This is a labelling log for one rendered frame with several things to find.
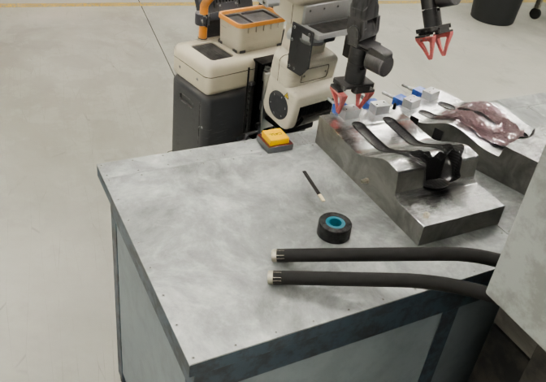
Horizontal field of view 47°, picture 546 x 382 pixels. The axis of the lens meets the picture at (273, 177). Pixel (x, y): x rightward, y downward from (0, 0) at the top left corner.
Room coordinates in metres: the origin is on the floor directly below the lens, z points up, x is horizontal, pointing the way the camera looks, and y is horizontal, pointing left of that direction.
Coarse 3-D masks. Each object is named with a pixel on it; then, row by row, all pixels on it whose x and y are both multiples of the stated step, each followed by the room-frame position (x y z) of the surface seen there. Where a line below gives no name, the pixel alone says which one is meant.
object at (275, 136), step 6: (264, 132) 1.56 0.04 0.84; (270, 132) 1.56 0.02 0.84; (276, 132) 1.57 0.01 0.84; (282, 132) 1.57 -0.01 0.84; (264, 138) 1.55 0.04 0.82; (270, 138) 1.53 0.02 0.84; (276, 138) 1.54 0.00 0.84; (282, 138) 1.54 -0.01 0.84; (288, 138) 1.55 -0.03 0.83; (270, 144) 1.52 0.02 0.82; (276, 144) 1.53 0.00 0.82
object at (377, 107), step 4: (368, 100) 1.72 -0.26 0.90; (372, 100) 1.72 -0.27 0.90; (376, 100) 1.73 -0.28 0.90; (380, 100) 1.70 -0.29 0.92; (384, 100) 1.71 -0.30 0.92; (364, 104) 1.71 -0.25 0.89; (368, 104) 1.70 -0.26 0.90; (372, 104) 1.67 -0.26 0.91; (376, 104) 1.67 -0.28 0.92; (380, 104) 1.67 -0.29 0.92; (384, 104) 1.68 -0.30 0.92; (388, 104) 1.68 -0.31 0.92; (364, 108) 1.71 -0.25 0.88; (368, 108) 1.69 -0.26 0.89; (372, 108) 1.67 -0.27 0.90; (376, 108) 1.65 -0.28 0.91; (380, 108) 1.66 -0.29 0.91; (384, 108) 1.67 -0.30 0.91; (388, 108) 1.68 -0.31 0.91; (372, 112) 1.67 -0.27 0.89; (376, 112) 1.66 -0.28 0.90; (380, 112) 1.66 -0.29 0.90; (384, 112) 1.67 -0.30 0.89; (388, 112) 1.68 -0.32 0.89
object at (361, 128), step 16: (368, 128) 1.57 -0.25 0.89; (400, 128) 1.60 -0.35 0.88; (384, 144) 1.50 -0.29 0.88; (416, 144) 1.53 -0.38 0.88; (432, 144) 1.50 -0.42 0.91; (448, 144) 1.45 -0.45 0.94; (416, 160) 1.34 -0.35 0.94; (432, 160) 1.36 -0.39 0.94; (448, 160) 1.43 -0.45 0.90; (432, 176) 1.36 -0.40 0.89; (448, 176) 1.39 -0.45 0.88
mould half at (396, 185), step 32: (320, 128) 1.59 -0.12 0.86; (352, 128) 1.56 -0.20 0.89; (384, 128) 1.58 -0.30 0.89; (416, 128) 1.61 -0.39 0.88; (352, 160) 1.45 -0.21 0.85; (384, 160) 1.34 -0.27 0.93; (384, 192) 1.31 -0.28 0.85; (416, 192) 1.31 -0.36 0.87; (448, 192) 1.34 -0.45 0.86; (480, 192) 1.36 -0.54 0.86; (416, 224) 1.20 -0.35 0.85; (448, 224) 1.22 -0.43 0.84; (480, 224) 1.28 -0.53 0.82
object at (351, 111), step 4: (328, 100) 1.71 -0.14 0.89; (332, 100) 1.70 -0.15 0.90; (332, 104) 1.69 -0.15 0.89; (344, 104) 1.67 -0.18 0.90; (352, 104) 1.65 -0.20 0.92; (332, 108) 1.66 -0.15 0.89; (344, 108) 1.62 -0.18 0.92; (348, 108) 1.62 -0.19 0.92; (352, 108) 1.62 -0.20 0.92; (356, 108) 1.63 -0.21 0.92; (332, 112) 1.66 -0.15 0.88; (336, 112) 1.64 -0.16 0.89; (340, 112) 1.62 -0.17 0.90; (344, 112) 1.60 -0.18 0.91; (348, 112) 1.60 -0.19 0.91; (352, 112) 1.61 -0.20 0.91; (356, 112) 1.62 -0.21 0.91; (340, 116) 1.62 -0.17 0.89; (344, 116) 1.60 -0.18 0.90; (348, 116) 1.60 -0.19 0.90; (352, 116) 1.61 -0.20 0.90; (356, 116) 1.62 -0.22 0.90
